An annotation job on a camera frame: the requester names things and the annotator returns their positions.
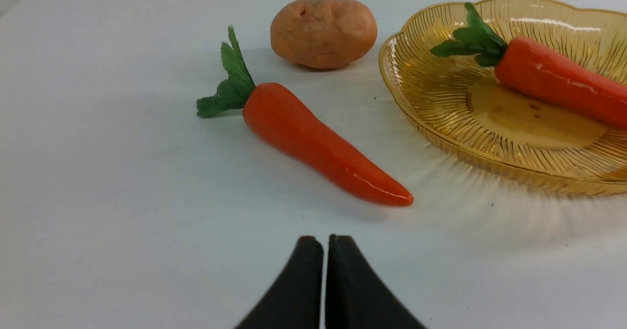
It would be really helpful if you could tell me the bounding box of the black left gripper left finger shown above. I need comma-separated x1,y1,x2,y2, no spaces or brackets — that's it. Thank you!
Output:
237,235,324,329

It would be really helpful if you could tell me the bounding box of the orange toy carrot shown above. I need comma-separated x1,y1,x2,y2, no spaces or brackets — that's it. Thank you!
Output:
195,25,414,207
430,2,627,130

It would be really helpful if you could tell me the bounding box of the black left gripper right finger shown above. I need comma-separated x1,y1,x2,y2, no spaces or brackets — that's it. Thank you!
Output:
325,235,425,329

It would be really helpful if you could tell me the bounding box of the brown toy potato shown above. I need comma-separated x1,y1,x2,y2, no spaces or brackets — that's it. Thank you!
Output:
269,0,378,70

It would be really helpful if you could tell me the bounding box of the amber ribbed plastic plate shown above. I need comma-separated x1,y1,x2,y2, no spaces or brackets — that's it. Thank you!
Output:
379,0,626,195

